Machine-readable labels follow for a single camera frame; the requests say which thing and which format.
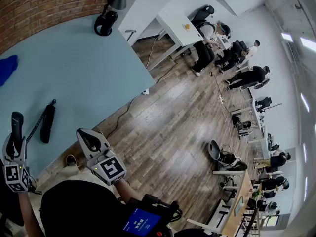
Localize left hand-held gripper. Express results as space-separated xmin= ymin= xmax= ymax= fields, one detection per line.
xmin=2 ymin=132 xmax=32 ymax=194

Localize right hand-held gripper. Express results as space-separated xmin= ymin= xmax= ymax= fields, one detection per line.
xmin=76 ymin=128 xmax=128 ymax=186

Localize black telephone handset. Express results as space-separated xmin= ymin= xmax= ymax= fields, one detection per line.
xmin=5 ymin=111 xmax=25 ymax=158

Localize person's left forearm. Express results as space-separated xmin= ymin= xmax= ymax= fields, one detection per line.
xmin=18 ymin=191 xmax=41 ymax=237

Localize person's right forearm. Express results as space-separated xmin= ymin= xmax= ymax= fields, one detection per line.
xmin=114 ymin=180 xmax=140 ymax=205

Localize person's brown shoe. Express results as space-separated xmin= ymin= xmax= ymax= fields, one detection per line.
xmin=65 ymin=154 xmax=78 ymax=167

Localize person's beige trousers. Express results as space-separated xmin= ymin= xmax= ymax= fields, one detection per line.
xmin=41 ymin=165 xmax=115 ymax=196

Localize person's black shirt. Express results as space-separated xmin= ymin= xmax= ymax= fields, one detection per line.
xmin=40 ymin=180 xmax=161 ymax=237

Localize blue cloth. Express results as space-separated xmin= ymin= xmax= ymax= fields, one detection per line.
xmin=0 ymin=55 xmax=19 ymax=87

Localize chest device with blue screen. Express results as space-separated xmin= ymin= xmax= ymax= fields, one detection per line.
xmin=122 ymin=207 xmax=163 ymax=237

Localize grey shell chair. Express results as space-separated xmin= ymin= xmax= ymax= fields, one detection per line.
xmin=208 ymin=140 xmax=221 ymax=161

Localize black desk lamp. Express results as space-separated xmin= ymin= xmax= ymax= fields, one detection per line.
xmin=93 ymin=0 xmax=128 ymax=37

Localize white desk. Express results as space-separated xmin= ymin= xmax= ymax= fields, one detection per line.
xmin=118 ymin=10 xmax=199 ymax=71

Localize wooden table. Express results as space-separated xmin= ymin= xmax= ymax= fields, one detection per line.
xmin=220 ymin=170 xmax=254 ymax=236

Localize black office chair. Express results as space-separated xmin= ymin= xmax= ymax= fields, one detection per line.
xmin=189 ymin=4 xmax=216 ymax=28

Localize black floor cable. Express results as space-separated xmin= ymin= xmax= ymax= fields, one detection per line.
xmin=105 ymin=94 xmax=139 ymax=141

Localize white floor cable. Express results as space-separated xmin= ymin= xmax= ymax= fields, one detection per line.
xmin=212 ymin=74 xmax=235 ymax=143

